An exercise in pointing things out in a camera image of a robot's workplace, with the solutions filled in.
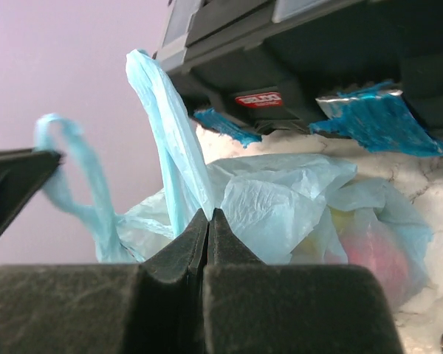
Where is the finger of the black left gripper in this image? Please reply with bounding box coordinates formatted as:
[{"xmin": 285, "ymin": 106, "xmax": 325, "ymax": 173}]
[{"xmin": 0, "ymin": 148, "xmax": 62, "ymax": 237}]

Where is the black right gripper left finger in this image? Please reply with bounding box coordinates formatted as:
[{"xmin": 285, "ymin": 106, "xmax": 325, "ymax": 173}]
[{"xmin": 0, "ymin": 212, "xmax": 209, "ymax": 353}]

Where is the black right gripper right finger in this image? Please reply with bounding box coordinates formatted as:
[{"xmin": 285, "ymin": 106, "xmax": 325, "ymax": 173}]
[{"xmin": 205, "ymin": 209, "xmax": 403, "ymax": 353}]

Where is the light blue plastic bag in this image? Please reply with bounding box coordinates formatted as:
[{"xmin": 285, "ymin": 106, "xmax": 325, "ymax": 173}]
[{"xmin": 35, "ymin": 50, "xmax": 433, "ymax": 303}]

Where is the yellow fake fruit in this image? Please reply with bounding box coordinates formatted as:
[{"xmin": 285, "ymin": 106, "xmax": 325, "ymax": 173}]
[{"xmin": 302, "ymin": 208, "xmax": 368, "ymax": 266}]

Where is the red fake fruit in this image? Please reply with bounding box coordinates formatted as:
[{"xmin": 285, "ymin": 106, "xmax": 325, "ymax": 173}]
[{"xmin": 340, "ymin": 216, "xmax": 409, "ymax": 308}]

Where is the black plastic toolbox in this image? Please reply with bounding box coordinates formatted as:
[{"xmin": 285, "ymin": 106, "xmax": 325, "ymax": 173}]
[{"xmin": 155, "ymin": 1, "xmax": 443, "ymax": 136}]

